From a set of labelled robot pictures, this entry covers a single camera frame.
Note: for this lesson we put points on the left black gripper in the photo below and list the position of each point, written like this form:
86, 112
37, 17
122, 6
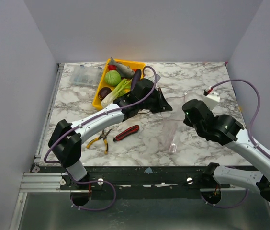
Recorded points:
163, 105

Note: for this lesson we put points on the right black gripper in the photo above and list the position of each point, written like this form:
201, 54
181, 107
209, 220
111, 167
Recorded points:
188, 120

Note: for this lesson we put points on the clear zip top bag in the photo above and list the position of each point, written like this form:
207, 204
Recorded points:
173, 125

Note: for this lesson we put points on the purple toy eggplant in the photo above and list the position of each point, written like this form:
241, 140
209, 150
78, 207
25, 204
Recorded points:
136, 78

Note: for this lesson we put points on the grey toy fish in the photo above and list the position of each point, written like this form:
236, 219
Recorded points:
124, 71

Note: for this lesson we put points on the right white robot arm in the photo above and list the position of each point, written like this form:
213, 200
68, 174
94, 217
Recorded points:
227, 131

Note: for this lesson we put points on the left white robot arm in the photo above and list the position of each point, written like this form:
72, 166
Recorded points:
67, 139

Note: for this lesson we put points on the red black utility knife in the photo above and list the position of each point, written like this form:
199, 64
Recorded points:
131, 130

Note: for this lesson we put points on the toy celery bunch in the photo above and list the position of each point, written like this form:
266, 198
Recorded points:
121, 89

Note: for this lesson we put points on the yellow plastic tray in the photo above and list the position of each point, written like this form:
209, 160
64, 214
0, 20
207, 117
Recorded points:
96, 102

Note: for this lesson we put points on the green toy cabbage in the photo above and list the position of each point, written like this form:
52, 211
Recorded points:
112, 78

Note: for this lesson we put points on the dark red toy beet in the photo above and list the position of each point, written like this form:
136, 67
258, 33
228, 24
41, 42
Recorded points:
103, 92

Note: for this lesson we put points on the red toy tomato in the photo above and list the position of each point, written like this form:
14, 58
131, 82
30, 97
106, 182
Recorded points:
112, 67

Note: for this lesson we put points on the clear plastic screw box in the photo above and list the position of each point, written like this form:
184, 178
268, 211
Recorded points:
86, 76

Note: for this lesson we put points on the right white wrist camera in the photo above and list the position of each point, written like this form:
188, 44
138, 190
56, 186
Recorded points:
211, 98

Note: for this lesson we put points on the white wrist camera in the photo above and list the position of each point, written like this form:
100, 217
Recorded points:
211, 98
154, 78

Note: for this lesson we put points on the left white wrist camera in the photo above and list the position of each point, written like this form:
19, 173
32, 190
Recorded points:
154, 78

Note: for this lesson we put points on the black metal base rail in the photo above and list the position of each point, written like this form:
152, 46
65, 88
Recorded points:
131, 182

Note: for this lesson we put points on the aluminium extrusion frame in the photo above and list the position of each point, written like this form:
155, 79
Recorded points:
40, 183

